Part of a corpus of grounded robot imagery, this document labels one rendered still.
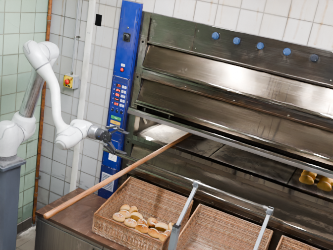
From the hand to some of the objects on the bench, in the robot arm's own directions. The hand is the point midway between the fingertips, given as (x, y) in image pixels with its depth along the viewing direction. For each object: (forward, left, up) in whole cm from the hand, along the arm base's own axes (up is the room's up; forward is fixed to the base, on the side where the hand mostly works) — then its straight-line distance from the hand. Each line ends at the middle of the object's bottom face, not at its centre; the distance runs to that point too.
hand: (125, 143), depth 273 cm
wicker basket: (+65, +34, -76) cm, 106 cm away
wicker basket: (+5, +30, -76) cm, 82 cm away
